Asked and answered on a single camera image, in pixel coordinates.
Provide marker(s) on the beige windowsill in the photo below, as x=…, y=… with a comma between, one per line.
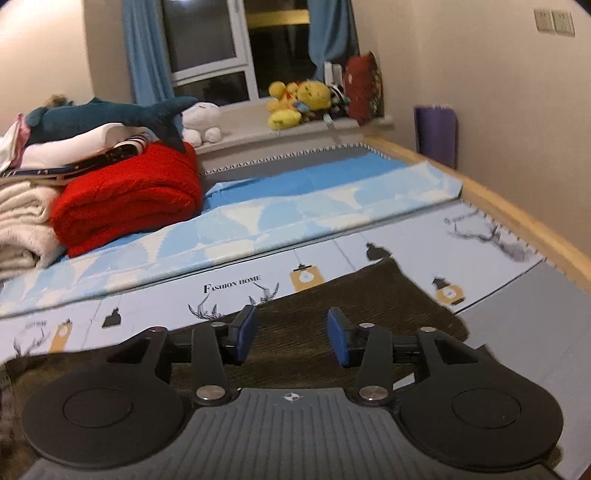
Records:
x=249, y=134

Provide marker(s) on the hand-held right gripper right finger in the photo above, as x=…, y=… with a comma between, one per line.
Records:
x=337, y=339

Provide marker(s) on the cream fluffy blanket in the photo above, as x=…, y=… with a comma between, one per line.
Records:
x=23, y=217

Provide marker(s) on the purple rolled mat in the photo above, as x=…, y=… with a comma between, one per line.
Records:
x=436, y=138

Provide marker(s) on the blue shark plush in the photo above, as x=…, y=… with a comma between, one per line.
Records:
x=83, y=117

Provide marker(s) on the red cushion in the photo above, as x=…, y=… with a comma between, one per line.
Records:
x=362, y=87

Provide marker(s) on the yellow bear plush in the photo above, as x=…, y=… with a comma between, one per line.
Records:
x=281, y=110

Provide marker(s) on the pink cloth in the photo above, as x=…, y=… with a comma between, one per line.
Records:
x=14, y=138

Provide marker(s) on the black white striped plush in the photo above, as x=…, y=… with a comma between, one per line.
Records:
x=338, y=97

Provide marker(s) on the window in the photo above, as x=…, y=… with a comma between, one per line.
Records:
x=207, y=41

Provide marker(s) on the red fluffy blanket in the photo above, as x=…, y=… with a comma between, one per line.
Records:
x=129, y=198

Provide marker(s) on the yellow round plush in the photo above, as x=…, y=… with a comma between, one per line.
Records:
x=314, y=94

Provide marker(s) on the dark patterned folded cloth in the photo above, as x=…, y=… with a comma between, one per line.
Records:
x=92, y=162

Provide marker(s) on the wooden bed frame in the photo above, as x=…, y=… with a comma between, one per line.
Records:
x=508, y=203

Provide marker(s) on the blue curtain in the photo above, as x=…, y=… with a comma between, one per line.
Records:
x=330, y=32
x=145, y=55

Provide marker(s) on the printed white grey bedsheet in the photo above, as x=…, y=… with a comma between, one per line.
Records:
x=152, y=300

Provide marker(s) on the white plush toy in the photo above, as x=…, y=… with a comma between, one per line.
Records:
x=201, y=117

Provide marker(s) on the brown furry toy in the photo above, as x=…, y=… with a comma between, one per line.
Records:
x=57, y=100

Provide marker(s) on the blue leaf-patterned quilt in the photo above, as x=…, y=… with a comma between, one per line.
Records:
x=277, y=212

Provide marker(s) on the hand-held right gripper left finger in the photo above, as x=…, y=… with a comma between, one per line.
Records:
x=244, y=334

